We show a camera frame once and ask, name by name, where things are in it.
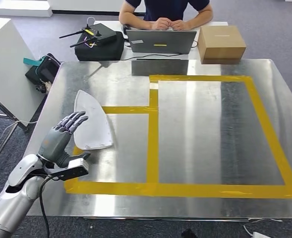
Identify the person's right hand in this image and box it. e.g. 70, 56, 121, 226
152, 17, 173, 31

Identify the person's left hand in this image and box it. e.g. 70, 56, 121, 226
170, 19, 189, 31

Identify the white triangular plastic part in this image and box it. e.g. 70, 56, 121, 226
73, 89, 114, 151

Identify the yellow workbench tape marking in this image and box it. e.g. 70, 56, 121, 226
64, 74, 292, 200

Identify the grey laptop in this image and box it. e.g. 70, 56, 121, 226
125, 29, 198, 55

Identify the person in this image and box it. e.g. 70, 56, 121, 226
118, 0, 214, 32

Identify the white desk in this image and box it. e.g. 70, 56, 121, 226
95, 20, 229, 61

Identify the brown cardboard box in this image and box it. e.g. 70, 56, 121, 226
197, 25, 247, 64

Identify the black radio transmitter with antennas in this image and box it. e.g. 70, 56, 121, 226
59, 23, 118, 49

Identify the black equipment case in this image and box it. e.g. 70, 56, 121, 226
75, 31, 125, 62

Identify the black and teal bag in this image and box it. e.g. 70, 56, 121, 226
22, 52, 62, 94

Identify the white low platform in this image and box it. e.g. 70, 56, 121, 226
0, 0, 53, 18

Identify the white table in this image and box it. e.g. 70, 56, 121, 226
0, 17, 46, 172

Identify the black laptop cable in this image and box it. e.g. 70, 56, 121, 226
121, 41, 200, 62

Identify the white floor cable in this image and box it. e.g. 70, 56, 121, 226
0, 119, 38, 145

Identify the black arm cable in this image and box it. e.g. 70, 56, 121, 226
38, 174, 62, 238

